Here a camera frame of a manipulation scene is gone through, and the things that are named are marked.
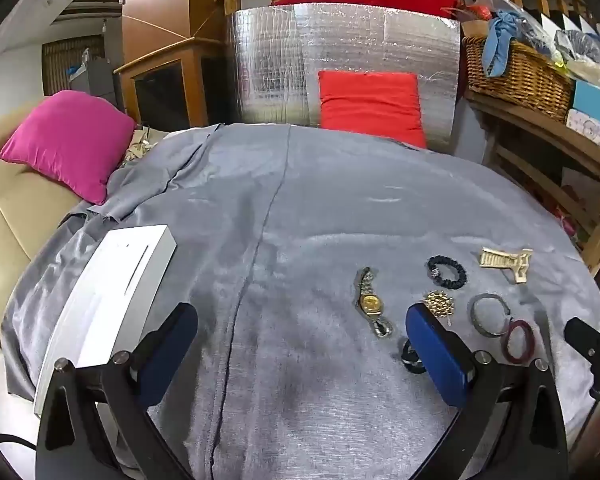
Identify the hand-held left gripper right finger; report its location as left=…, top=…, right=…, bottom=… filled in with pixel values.
left=405, top=302, right=570, bottom=480

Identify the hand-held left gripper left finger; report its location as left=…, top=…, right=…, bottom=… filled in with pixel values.
left=35, top=302, right=199, bottom=480

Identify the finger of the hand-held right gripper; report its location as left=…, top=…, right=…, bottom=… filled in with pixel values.
left=564, top=316, right=600, bottom=403

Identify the black glossy ring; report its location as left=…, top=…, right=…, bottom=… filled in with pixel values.
left=400, top=338, right=427, bottom=375

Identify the gold brooch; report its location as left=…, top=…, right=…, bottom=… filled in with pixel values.
left=422, top=290, right=456, bottom=328

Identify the gold wristwatch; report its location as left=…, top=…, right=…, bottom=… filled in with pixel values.
left=355, top=266, right=394, bottom=339

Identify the white rectangular tray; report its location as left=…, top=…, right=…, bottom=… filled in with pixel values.
left=34, top=225, right=178, bottom=418

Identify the cream hair claw clip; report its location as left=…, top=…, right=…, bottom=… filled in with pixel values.
left=479, top=246, right=534, bottom=286

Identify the grey bangle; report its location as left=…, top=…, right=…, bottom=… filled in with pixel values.
left=469, top=293, right=512, bottom=337

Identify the maroon bangle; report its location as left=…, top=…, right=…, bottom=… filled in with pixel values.
left=500, top=319, right=537, bottom=364

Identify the white cloth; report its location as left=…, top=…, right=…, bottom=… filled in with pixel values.
left=0, top=340, right=37, bottom=461

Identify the grey blanket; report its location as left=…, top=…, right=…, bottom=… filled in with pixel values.
left=0, top=122, right=600, bottom=480

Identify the beige leather sofa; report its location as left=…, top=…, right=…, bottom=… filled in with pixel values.
left=0, top=105, right=88, bottom=346

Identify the wooden shelf unit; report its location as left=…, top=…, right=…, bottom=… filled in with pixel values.
left=462, top=90, right=600, bottom=276

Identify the beige patterned cloth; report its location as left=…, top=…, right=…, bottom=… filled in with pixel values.
left=124, top=127, right=162, bottom=162

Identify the blue cardboard box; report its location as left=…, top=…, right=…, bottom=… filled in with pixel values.
left=565, top=80, right=600, bottom=161

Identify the pink pillow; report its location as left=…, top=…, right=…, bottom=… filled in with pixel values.
left=0, top=90, right=137, bottom=206

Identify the wicker basket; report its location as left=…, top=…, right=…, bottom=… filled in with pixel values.
left=462, top=35, right=576, bottom=123

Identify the red pillow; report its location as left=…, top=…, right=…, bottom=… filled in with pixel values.
left=317, top=70, right=427, bottom=150

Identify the wooden glass-door cabinet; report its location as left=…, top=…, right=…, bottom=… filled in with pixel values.
left=114, top=37, right=228, bottom=128

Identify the clear plastic bag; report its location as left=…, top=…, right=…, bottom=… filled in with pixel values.
left=555, top=27, right=600, bottom=86

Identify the grey filing cabinet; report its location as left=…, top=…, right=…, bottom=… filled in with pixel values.
left=67, top=50, right=120, bottom=106

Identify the blue cloth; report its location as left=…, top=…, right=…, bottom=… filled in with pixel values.
left=481, top=10, right=531, bottom=78

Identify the silver foil insulation sheet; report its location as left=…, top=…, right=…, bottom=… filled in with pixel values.
left=226, top=2, right=462, bottom=153

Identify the white air conditioner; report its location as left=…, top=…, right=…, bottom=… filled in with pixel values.
left=50, top=0, right=125, bottom=25

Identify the tall wooden cabinet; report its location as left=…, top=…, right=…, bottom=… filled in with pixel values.
left=121, top=0, right=226, bottom=42

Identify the black beaded bracelet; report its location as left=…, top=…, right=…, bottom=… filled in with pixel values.
left=426, top=255, right=467, bottom=291

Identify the black cable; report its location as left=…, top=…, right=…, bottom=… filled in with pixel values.
left=0, top=432, right=38, bottom=453

